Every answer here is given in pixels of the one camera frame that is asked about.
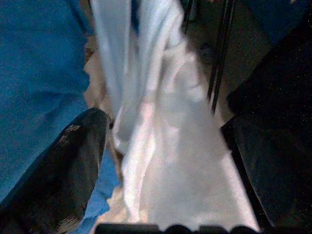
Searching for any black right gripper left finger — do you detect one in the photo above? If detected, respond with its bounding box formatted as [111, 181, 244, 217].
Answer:
[0, 107, 111, 234]

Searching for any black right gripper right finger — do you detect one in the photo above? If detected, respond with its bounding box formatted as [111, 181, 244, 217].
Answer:
[220, 114, 312, 230]

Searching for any blue towel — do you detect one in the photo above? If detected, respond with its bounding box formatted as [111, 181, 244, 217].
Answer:
[0, 0, 117, 234]

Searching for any white shirt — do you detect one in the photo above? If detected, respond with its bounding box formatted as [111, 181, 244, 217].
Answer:
[90, 0, 260, 231]

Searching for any black drying rack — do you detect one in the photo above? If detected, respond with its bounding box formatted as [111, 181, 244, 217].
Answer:
[181, 0, 238, 115]

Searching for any dark blue garment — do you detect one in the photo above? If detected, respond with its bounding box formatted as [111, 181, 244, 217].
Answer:
[226, 9, 312, 122]

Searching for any blue plastic storage box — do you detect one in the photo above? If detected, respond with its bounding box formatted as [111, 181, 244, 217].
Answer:
[243, 0, 309, 43]

